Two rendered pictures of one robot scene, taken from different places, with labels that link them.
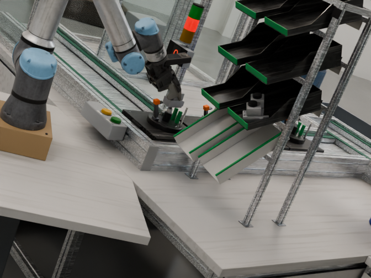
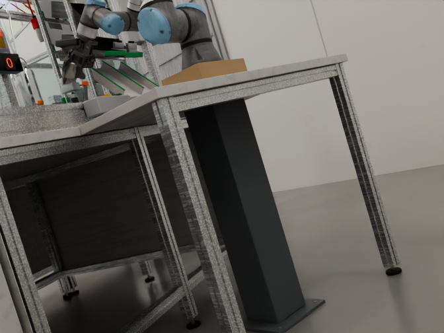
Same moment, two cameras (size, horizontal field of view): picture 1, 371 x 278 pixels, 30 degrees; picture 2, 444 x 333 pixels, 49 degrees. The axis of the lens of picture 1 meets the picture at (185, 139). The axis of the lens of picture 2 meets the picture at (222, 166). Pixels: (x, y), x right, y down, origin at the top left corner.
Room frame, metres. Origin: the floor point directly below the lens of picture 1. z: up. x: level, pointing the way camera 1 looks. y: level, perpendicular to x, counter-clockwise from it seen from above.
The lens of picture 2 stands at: (2.78, 2.18, 0.67)
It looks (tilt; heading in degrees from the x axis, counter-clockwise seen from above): 3 degrees down; 249
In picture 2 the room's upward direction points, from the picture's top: 17 degrees counter-clockwise
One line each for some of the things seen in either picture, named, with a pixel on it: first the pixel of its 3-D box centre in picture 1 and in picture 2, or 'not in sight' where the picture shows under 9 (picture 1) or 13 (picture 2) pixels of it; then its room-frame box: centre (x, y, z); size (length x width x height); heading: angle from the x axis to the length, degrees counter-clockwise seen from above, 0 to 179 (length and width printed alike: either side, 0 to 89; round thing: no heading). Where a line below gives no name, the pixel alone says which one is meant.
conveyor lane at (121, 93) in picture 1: (124, 106); not in sight; (2.76, 0.29, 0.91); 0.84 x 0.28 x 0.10; 44
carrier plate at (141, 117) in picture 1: (163, 127); not in sight; (2.53, 0.10, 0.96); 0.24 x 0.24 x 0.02; 44
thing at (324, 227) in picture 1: (233, 158); (13, 166); (2.84, -0.22, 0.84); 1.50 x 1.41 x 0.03; 44
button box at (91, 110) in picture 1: (103, 119); (109, 105); (2.44, 0.31, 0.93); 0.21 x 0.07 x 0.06; 44
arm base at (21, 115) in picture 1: (26, 106); (199, 56); (2.11, 0.52, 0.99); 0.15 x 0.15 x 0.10
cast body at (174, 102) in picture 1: (176, 97); (67, 83); (2.53, 0.09, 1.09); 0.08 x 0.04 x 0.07; 134
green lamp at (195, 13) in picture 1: (196, 12); not in sight; (2.74, 0.14, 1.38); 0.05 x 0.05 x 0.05
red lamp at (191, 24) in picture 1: (191, 23); not in sight; (2.74, 0.14, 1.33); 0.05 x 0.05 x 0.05
